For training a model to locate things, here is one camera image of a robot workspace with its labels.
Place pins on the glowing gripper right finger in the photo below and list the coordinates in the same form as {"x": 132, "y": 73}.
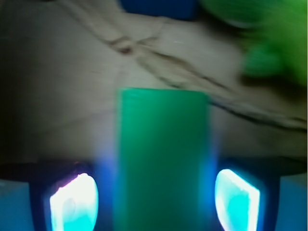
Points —
{"x": 246, "y": 199}

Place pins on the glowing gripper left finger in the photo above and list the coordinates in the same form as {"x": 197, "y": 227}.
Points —
{"x": 64, "y": 199}

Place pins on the green wooden block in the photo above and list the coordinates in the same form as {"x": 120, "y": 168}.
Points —
{"x": 160, "y": 172}

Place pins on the blue wooden block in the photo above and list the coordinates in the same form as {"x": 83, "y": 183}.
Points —
{"x": 175, "y": 9}

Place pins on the brown paper bag tray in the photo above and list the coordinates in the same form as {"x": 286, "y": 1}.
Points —
{"x": 58, "y": 83}

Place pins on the green plush toy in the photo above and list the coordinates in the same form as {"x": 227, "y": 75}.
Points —
{"x": 276, "y": 36}

